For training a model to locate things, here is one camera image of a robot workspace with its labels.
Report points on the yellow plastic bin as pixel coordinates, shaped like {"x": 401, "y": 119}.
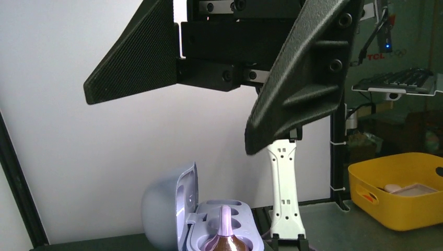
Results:
{"x": 403, "y": 192}

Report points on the purple earbud charging case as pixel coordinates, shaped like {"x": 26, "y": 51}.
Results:
{"x": 174, "y": 219}

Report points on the black enclosure frame post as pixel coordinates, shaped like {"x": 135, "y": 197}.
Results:
{"x": 337, "y": 147}

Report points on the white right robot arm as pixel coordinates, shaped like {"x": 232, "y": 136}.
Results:
{"x": 286, "y": 223}

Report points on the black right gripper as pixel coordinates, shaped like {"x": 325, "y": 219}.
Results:
{"x": 226, "y": 44}

